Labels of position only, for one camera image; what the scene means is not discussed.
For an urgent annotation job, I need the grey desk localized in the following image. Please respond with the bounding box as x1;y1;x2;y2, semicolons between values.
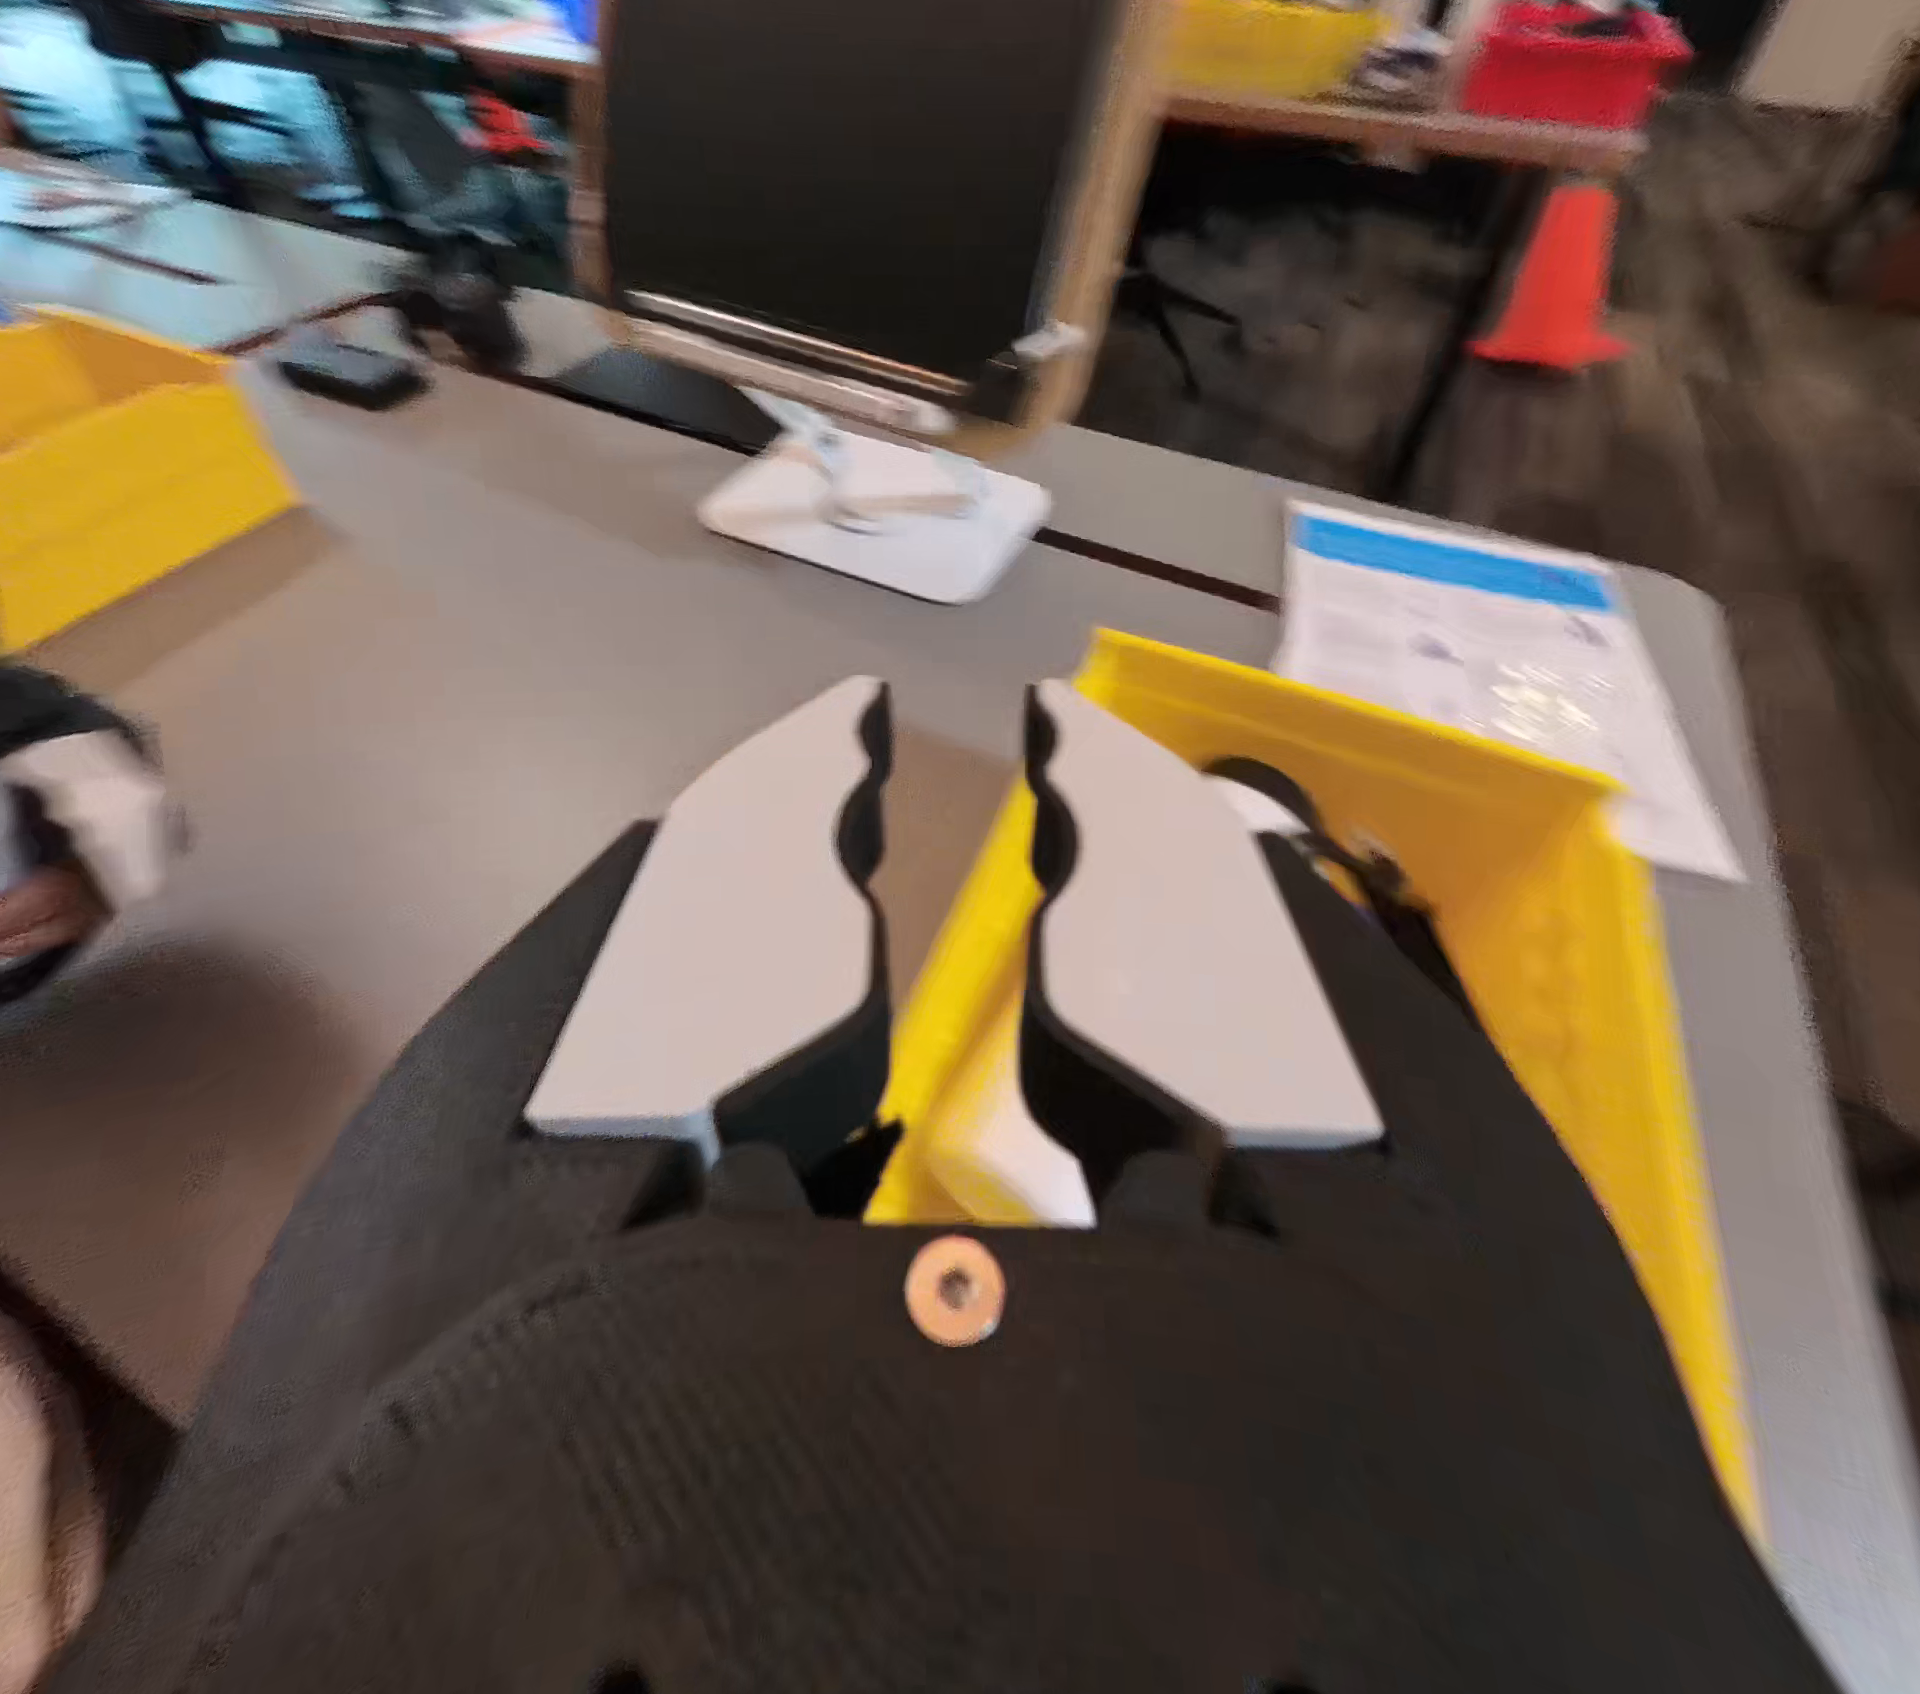
0;199;1920;1694

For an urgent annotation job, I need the white tablet stand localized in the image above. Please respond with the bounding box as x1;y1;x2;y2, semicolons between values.
693;380;1055;608

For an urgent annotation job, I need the red plastic bin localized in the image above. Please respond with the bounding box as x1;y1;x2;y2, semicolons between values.
1457;0;1697;132

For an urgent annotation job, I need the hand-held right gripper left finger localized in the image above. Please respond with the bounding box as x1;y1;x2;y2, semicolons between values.
523;673;902;1219

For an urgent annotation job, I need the orange traffic cone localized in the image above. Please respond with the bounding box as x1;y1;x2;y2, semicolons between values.
1466;178;1638;372

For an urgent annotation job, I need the printed paper sheet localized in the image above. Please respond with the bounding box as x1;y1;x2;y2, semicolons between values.
1271;497;1752;885

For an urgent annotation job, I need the wooden background table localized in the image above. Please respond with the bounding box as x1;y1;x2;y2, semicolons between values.
1162;80;1655;495

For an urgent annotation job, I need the black battery charger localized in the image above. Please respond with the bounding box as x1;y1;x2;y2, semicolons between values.
391;265;529;373

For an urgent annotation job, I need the person's left hand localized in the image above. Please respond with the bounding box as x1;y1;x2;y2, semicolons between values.
0;871;113;972

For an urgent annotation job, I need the black wrist strap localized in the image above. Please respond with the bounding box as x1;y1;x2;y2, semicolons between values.
1204;751;1463;976

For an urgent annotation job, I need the flat black case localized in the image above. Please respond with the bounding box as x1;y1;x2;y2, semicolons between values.
273;328;434;414

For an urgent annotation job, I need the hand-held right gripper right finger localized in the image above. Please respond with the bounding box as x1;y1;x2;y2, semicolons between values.
1019;673;1388;1219

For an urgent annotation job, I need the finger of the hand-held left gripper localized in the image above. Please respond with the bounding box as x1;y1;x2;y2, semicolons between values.
3;737;180;908

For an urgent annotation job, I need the yellow plastic bin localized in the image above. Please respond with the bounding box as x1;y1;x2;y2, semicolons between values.
0;302;301;655
1165;0;1394;101
862;625;1769;1553

